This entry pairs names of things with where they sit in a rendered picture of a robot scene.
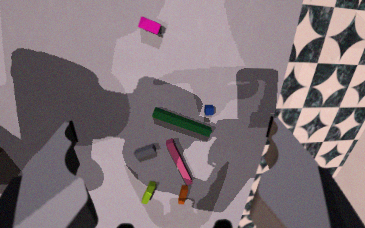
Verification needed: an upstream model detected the magenta rectangular block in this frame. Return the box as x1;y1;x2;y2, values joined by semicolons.
138;17;161;34

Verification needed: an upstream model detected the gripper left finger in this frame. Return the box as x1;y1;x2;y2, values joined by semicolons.
0;121;98;228

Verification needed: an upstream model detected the orange rod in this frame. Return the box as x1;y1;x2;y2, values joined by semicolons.
178;185;188;204

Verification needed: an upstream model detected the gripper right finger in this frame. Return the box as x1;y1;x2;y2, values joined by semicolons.
249;116;365;228

